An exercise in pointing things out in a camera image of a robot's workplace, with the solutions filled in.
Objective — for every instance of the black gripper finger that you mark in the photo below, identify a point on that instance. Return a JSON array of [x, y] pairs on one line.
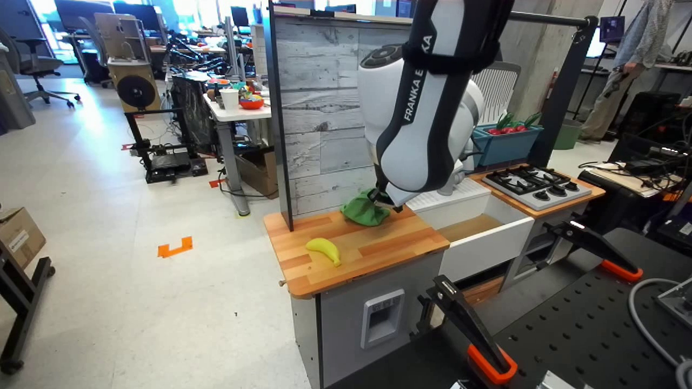
[[381, 196]]

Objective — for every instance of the green towel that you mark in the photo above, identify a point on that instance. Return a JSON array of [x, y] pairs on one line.
[[359, 211]]

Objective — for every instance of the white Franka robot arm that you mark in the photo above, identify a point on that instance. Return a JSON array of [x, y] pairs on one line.
[[425, 130]]

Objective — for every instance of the white cabinet with wooden top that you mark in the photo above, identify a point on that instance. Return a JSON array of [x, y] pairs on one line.
[[390, 241]]

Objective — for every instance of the yellow toy banana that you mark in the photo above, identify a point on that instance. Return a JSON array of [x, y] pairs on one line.
[[324, 249]]

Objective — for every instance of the grey wood-look back panel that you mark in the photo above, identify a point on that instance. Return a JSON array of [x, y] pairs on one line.
[[316, 108]]

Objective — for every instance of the white toy sink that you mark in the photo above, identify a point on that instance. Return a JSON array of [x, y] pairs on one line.
[[490, 245]]

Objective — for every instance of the cardboard box under desk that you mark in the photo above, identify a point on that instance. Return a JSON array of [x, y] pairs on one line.
[[255, 174]]

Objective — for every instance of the teal plastic bin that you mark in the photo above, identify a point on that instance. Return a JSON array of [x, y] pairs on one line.
[[505, 148]]

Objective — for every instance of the toy stove top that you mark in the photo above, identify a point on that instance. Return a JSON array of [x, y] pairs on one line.
[[536, 186]]

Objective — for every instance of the white desk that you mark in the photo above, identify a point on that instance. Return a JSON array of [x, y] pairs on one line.
[[250, 113]]

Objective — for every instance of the red bowl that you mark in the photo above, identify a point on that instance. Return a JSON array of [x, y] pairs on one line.
[[252, 101]]

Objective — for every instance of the white cup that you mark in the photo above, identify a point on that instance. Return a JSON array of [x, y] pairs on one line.
[[229, 99]]

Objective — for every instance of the stove cabinet with wooden top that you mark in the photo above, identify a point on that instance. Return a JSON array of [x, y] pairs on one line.
[[575, 202]]

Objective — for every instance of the green waste bin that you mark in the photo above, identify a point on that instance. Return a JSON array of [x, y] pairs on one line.
[[566, 134]]

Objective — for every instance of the black cluttered work table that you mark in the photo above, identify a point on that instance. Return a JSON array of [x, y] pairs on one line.
[[641, 164]]

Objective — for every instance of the filament spool printer cart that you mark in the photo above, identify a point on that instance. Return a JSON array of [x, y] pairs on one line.
[[134, 90]]

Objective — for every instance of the dark office chair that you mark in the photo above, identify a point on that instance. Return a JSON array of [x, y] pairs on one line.
[[34, 66]]

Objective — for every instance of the black metal stand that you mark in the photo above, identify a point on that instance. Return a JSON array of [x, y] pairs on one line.
[[21, 303]]

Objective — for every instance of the black metal frame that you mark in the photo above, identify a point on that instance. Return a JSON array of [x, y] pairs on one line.
[[280, 108]]

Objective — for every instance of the grey metal mount bracket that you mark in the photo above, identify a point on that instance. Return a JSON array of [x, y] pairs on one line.
[[682, 303]]

